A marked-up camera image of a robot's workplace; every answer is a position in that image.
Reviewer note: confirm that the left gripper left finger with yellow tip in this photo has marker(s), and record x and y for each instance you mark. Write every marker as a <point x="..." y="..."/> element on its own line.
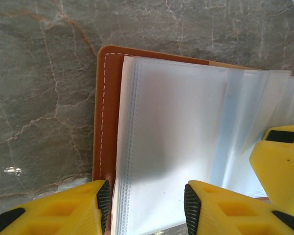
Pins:
<point x="63" y="215"/>

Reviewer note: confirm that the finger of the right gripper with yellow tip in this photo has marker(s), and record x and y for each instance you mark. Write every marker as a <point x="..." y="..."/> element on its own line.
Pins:
<point x="284" y="135"/>
<point x="281" y="176"/>

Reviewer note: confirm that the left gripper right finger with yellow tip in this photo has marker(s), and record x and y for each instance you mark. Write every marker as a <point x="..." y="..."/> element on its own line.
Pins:
<point x="235" y="215"/>

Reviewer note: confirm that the brown leather card holder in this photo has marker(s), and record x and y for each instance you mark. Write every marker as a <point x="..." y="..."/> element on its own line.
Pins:
<point x="161" y="122"/>

